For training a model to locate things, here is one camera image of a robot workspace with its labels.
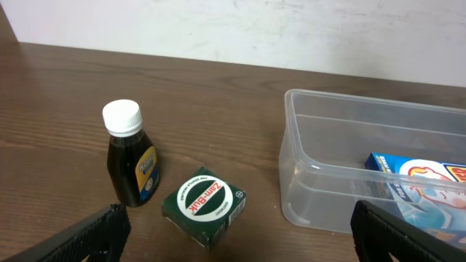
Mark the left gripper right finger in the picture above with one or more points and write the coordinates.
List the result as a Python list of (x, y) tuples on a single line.
[(380, 236)]

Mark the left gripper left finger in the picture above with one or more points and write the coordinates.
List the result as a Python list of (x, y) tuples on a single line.
[(100, 237)]

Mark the blue cooling patch box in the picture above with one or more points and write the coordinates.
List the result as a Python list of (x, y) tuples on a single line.
[(439, 212)]

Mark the clear plastic container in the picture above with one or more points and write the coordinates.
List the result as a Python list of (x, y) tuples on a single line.
[(328, 138)]

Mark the dark syrup bottle white cap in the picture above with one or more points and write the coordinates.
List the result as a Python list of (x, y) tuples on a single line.
[(132, 158)]

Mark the green Zam-Buk ointment box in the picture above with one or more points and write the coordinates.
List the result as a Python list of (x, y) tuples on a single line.
[(204, 207)]

